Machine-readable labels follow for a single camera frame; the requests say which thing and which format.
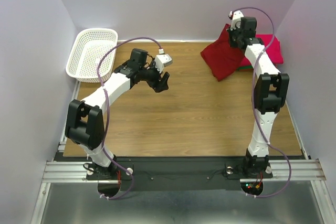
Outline dark red t shirt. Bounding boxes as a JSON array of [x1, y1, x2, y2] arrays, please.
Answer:
[[201, 24, 245, 81]]

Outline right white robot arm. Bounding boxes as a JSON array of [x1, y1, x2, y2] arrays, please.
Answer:
[[227, 10, 289, 176]]

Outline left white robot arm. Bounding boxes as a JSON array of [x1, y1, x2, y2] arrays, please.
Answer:
[[65, 48, 173, 176]]

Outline folded green t shirt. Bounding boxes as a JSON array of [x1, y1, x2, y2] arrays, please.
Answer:
[[237, 65, 253, 71]]

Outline folded pink t shirt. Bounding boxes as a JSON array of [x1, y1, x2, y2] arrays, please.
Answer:
[[239, 34, 284, 66]]

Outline white perforated plastic basket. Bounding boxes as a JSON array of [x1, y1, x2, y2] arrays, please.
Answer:
[[65, 28, 118, 83]]

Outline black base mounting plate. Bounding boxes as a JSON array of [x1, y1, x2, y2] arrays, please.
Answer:
[[78, 156, 275, 198]]

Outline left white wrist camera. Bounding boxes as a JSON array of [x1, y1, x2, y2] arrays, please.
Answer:
[[154, 54, 173, 73]]

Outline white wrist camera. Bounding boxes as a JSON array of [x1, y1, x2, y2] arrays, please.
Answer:
[[154, 54, 173, 73], [228, 10, 244, 30]]

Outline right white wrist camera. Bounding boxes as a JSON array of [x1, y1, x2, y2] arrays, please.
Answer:
[[228, 10, 244, 30]]

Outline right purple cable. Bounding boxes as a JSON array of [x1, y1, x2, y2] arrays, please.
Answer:
[[228, 7, 292, 199]]

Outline purple cable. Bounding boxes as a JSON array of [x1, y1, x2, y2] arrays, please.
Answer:
[[228, 7, 292, 199], [97, 37, 165, 200]]

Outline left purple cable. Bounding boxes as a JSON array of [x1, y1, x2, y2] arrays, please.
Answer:
[[97, 37, 165, 200]]

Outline aluminium frame rail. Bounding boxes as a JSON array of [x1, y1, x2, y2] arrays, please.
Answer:
[[42, 159, 326, 183]]

